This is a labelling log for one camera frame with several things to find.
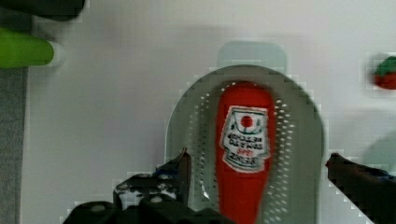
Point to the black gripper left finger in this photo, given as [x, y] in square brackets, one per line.
[157, 198]

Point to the black cylinder upper left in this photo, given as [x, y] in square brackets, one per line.
[55, 10]

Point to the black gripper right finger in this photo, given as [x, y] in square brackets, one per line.
[372, 190]

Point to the strawberry toy with green top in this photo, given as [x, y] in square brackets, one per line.
[385, 74]

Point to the green object left edge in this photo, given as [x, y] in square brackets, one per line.
[19, 50]

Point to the red ketchup bottle toy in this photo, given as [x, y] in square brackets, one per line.
[245, 142]

